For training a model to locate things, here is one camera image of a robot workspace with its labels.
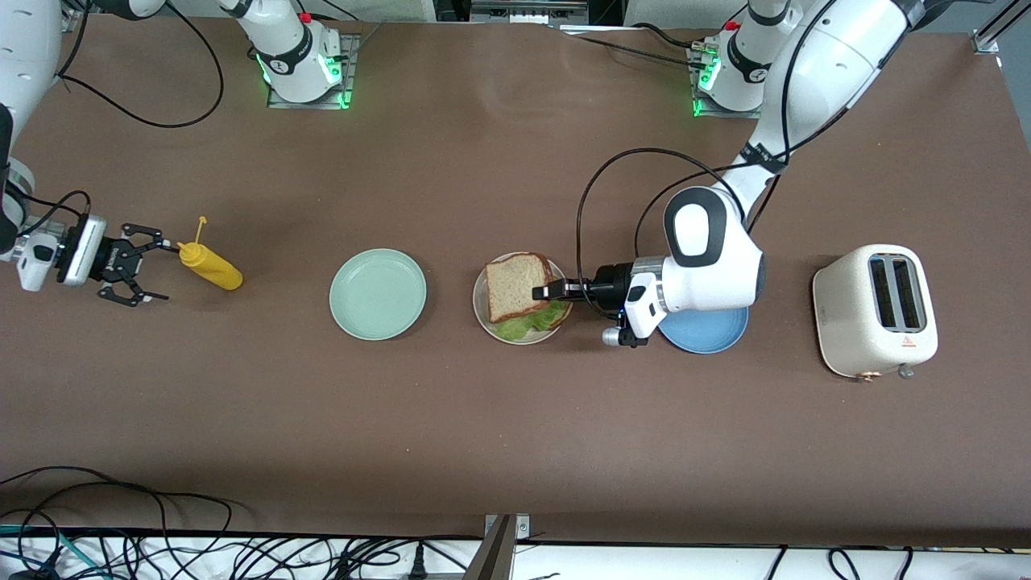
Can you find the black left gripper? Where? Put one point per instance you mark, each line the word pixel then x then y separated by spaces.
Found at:
pixel 610 284

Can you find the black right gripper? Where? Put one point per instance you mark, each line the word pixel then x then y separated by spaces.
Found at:
pixel 109 261

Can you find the green lettuce leaf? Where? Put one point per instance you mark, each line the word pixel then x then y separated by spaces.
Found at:
pixel 527 326

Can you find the brown bread slice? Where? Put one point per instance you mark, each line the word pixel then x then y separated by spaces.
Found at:
pixel 515 286

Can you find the yellow mustard squeeze bottle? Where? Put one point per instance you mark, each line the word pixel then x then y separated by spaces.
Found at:
pixel 213 270

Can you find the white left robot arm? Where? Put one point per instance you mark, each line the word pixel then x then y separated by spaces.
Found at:
pixel 709 266

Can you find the beige plate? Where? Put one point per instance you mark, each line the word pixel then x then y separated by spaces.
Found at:
pixel 479 302

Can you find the blue plate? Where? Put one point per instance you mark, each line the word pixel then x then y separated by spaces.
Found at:
pixel 709 334

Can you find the green plate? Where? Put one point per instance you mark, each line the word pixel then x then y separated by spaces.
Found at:
pixel 378 294

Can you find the white two-slot toaster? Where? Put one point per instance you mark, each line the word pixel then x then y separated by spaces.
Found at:
pixel 846 322

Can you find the black equipment box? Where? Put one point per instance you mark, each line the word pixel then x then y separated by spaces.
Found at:
pixel 523 10

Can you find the black power plug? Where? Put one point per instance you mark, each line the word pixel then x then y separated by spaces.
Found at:
pixel 418 565

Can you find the aluminium profile bar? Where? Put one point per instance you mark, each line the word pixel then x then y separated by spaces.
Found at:
pixel 987 36

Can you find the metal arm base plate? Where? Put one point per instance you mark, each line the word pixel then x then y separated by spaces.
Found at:
pixel 733 114
pixel 352 74

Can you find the metal table clamp bracket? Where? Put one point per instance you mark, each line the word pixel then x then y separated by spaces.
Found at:
pixel 495 556

